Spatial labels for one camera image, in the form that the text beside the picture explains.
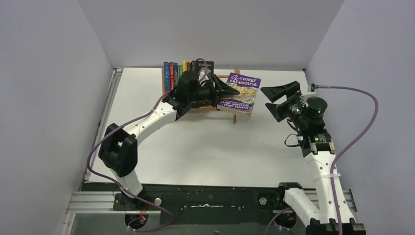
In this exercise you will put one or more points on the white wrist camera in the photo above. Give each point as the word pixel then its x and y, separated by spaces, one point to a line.
pixel 204 76
pixel 306 96

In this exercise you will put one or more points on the dark blue bottom book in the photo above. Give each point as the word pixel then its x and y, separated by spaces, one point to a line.
pixel 189 65

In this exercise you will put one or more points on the wooden book rack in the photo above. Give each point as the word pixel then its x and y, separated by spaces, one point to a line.
pixel 202 108

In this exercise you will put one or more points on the yellow Little Prince book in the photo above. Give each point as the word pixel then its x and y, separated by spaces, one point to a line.
pixel 184 65

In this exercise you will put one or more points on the red 13-Storey Treehouse book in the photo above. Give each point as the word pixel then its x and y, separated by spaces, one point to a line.
pixel 172 75

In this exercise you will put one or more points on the aluminium frame rail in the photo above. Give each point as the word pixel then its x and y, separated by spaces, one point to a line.
pixel 91 202

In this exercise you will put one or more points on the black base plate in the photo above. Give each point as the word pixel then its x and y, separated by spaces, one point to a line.
pixel 191 210

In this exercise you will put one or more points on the blue Jane Eyre book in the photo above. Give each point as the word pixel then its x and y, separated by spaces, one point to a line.
pixel 166 77

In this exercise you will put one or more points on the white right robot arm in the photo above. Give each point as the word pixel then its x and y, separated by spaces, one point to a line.
pixel 332 215

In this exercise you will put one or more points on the purple Treehouse book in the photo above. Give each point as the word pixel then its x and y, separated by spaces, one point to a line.
pixel 243 102

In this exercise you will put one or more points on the green 104-Storey Treehouse book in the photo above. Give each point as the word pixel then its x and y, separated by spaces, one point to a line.
pixel 180 71

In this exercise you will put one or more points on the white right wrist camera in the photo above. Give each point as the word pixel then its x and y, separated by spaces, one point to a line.
pixel 306 96

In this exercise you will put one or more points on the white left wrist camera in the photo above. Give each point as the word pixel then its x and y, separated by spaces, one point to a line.
pixel 204 76

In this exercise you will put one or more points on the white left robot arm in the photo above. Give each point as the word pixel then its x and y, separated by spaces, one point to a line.
pixel 119 149

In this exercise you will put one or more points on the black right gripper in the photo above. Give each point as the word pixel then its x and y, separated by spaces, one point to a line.
pixel 286 102

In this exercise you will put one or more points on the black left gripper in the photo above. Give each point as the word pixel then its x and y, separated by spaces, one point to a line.
pixel 219 89

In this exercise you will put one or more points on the black Moon and Sixpence book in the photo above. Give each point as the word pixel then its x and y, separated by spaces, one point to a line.
pixel 199 64

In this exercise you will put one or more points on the Little Women book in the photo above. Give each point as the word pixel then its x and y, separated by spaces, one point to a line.
pixel 176 75

